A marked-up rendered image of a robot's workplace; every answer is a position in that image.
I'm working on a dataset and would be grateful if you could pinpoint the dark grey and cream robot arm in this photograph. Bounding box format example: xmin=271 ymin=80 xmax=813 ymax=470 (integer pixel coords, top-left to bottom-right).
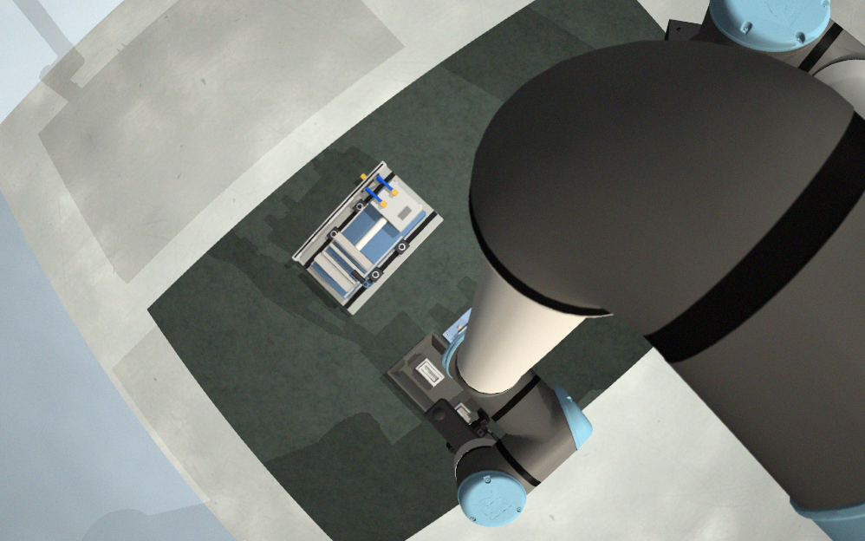
xmin=425 ymin=0 xmax=865 ymax=541

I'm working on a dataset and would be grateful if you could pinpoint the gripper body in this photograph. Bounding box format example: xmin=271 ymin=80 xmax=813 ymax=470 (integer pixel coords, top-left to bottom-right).
xmin=452 ymin=420 xmax=499 ymax=454

